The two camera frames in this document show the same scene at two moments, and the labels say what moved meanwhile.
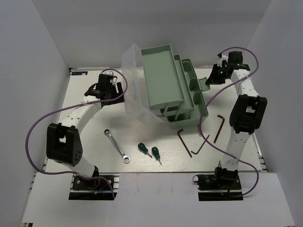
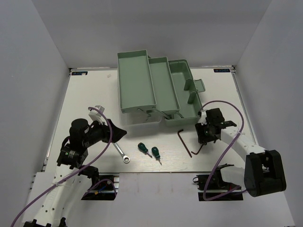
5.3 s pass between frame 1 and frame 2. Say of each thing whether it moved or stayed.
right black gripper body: moved
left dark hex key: stayed
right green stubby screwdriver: stayed
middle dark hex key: stayed
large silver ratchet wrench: stayed
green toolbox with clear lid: moved
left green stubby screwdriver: stayed
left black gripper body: moved
